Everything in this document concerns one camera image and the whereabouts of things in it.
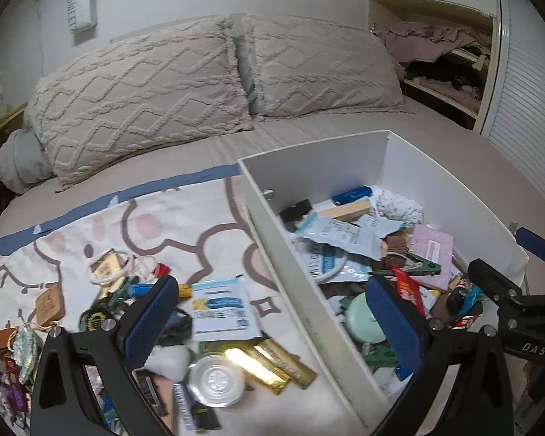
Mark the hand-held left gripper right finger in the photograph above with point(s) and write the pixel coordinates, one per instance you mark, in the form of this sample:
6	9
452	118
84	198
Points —
395	322

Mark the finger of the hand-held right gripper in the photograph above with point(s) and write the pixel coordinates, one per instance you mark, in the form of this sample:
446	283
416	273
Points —
495	281
538	244

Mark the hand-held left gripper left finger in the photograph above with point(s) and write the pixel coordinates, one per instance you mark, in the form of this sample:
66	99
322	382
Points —
147	322

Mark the green clip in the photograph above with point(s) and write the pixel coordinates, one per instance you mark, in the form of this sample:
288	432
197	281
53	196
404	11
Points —
424	268
381	354

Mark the red foil packet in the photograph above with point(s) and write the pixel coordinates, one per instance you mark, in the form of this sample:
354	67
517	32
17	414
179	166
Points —
408	288

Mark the wooden block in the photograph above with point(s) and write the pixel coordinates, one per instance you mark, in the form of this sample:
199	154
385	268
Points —
345	211

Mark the white cardboard box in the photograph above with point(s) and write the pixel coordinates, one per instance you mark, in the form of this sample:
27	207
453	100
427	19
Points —
327	168

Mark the teal foil packet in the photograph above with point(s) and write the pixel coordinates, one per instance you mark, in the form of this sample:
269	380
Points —
472	295

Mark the mint round tin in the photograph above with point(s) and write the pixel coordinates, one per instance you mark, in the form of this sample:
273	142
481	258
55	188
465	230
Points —
363	322

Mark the blue yellow battery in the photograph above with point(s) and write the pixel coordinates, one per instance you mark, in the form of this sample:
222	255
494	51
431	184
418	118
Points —
156	289

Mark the red cartoon strip packet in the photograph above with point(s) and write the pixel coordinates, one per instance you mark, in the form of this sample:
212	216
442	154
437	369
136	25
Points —
463	322

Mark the brown hair scrunchie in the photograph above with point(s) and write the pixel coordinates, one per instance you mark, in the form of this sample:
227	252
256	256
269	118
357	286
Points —
449	309

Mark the round green badge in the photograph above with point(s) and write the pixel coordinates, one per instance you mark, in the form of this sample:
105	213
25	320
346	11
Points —
93	320

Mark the small red clip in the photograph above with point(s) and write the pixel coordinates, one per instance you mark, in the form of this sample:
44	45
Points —
161	269

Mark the white elastic loop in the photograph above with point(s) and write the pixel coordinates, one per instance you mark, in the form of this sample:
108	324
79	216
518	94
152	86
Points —
129	268

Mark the blue white wipe packet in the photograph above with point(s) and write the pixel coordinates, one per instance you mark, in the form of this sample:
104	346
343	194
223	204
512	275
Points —
354	275
349	236

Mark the pink card pack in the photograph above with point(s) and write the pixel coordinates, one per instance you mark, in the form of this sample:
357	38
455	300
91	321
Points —
433	247

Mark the gold square packet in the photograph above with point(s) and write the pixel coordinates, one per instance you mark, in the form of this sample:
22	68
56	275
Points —
105	265

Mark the brown ribbed roll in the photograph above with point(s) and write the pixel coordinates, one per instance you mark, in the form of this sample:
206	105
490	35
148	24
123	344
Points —
393	250

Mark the large white blue sachet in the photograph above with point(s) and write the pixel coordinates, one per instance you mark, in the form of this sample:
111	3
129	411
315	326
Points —
222	309

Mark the round white tape measure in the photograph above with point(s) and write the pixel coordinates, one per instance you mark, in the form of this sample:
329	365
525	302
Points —
215	377

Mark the blue printed battery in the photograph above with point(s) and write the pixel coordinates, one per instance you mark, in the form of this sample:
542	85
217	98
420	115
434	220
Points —
184	406

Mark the engraved wooden tag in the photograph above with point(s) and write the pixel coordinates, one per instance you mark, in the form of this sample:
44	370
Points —
50	304

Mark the printed cartoon blanket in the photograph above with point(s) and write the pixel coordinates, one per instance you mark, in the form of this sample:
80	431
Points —
172	218

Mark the white floral cloth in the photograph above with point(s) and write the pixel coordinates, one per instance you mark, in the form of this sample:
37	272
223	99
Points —
399	209

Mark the floral fabric pouch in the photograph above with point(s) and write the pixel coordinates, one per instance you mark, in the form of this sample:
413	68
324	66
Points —
27	349

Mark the blue lighter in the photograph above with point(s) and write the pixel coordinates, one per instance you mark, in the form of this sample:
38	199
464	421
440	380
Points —
352	195

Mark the white louvered door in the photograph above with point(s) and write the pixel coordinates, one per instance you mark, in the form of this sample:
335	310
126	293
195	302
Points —
527	100

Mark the pile of dark clothes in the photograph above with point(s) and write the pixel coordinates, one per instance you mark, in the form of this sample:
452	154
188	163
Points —
440	72

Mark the light grey rolled blanket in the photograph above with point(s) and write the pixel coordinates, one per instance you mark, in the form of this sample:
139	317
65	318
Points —
20	163

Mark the beige knit pillow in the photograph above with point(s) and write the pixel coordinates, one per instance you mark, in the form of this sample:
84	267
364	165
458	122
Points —
322	63
136	100

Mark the wooden bedside shelf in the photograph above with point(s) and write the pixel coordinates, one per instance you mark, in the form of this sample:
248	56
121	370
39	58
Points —
2	120

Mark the white hanging pouch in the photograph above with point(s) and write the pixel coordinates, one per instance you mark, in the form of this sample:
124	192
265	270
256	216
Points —
79	2

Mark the wall niche shelf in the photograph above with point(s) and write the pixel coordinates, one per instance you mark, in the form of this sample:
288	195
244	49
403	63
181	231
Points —
440	104

